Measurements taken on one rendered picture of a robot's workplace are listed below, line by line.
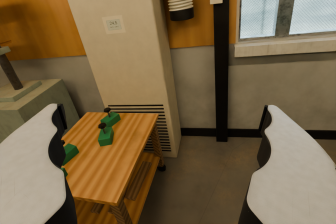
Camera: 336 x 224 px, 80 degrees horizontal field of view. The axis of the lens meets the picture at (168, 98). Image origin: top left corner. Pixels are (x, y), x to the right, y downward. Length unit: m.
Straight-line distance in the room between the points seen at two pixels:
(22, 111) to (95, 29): 0.75
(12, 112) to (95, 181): 0.86
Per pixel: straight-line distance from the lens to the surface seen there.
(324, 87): 1.85
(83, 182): 1.12
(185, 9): 1.32
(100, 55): 1.44
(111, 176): 1.08
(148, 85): 1.40
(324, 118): 2.02
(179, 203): 1.54
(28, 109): 1.72
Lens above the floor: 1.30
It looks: 30 degrees down
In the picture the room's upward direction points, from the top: 9 degrees counter-clockwise
